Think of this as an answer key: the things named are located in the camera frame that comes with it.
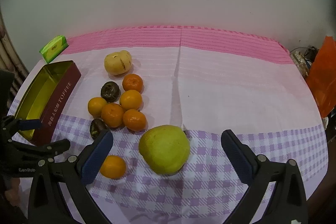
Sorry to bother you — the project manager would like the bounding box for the orange mandarin front lone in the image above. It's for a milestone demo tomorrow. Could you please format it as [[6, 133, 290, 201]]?
[[100, 155, 126, 180]]

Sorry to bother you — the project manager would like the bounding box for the dark passion fruit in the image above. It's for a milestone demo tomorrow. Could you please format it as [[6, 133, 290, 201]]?
[[89, 119, 108, 140], [100, 81, 120, 102]]

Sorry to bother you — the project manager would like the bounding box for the orange mandarin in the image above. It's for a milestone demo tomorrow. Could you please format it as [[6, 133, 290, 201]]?
[[120, 90, 143, 110], [101, 103, 125, 128], [122, 109, 147, 131], [122, 74, 143, 93]]

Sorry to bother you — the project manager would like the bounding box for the yellow-orange mandarin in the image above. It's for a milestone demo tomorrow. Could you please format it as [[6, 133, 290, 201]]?
[[88, 97, 107, 118]]

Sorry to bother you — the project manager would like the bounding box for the large green pear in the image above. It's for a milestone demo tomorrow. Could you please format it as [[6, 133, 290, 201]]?
[[138, 125, 190, 175]]

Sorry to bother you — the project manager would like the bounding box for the orange mandarin top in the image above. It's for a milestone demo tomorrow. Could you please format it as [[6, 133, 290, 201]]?
[[122, 74, 143, 93]]

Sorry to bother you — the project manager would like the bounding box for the pale yellow apple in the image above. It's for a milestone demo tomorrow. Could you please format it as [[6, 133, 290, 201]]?
[[104, 50, 132, 76]]

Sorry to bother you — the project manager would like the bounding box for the person's hand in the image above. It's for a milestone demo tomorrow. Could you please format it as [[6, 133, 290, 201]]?
[[5, 178, 21, 206]]

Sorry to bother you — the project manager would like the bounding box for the gold toffee tin box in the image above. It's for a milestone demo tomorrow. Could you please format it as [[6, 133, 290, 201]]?
[[15, 60, 81, 146]]

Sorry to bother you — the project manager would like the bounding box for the green tissue pack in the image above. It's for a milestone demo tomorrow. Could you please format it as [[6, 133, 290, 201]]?
[[39, 35, 68, 64]]

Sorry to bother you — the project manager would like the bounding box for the pink purple checked tablecloth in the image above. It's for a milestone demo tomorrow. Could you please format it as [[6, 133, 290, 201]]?
[[7, 25, 329, 220]]

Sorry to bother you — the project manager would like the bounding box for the orange plastic bag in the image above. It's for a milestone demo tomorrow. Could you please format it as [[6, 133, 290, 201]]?
[[306, 36, 336, 118]]

